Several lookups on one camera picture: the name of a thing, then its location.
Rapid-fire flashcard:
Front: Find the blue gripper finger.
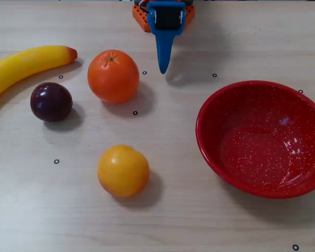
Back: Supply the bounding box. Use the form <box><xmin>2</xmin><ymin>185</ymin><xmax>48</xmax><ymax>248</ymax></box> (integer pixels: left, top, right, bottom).
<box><xmin>148</xmin><ymin>10</ymin><xmax>186</xmax><ymax>75</ymax></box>

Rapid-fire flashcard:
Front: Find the blue gripper body with servo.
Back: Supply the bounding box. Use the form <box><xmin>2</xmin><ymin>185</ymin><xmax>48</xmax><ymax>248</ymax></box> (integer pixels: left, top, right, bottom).
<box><xmin>146</xmin><ymin>1</ymin><xmax>186</xmax><ymax>29</ymax></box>

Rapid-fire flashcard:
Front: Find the yellow plastic banana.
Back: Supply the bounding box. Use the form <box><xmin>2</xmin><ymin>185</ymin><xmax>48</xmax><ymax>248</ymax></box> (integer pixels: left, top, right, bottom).
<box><xmin>0</xmin><ymin>45</ymin><xmax>78</xmax><ymax>103</ymax></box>

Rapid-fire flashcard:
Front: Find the orange robot base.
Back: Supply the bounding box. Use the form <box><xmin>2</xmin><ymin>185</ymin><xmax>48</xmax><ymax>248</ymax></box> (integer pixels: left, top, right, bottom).
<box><xmin>132</xmin><ymin>0</ymin><xmax>196</xmax><ymax>33</ymax></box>

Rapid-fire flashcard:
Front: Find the red speckled enamel bowl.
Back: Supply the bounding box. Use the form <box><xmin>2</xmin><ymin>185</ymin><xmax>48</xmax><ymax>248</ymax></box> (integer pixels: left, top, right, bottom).
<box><xmin>195</xmin><ymin>80</ymin><xmax>315</xmax><ymax>200</ymax></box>

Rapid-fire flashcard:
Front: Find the orange citrus fruit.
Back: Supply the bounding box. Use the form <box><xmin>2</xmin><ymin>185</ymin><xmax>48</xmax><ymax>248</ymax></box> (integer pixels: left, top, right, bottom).
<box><xmin>87</xmin><ymin>49</ymin><xmax>140</xmax><ymax>104</ymax></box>

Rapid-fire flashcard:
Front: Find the dark purple plum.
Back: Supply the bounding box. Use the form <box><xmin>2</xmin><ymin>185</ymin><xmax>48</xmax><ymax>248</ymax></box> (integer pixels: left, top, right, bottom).
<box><xmin>30</xmin><ymin>82</ymin><xmax>74</xmax><ymax>123</ymax></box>

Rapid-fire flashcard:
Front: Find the yellow-orange round fruit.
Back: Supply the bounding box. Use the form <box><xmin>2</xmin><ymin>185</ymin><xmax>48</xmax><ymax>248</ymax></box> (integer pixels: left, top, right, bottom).
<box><xmin>97</xmin><ymin>144</ymin><xmax>150</xmax><ymax>198</ymax></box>

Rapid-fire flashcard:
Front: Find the white and red servo cable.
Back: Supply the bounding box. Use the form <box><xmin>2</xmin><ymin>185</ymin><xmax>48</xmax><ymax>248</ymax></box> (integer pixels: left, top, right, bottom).
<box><xmin>135</xmin><ymin>0</ymin><xmax>149</xmax><ymax>13</ymax></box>

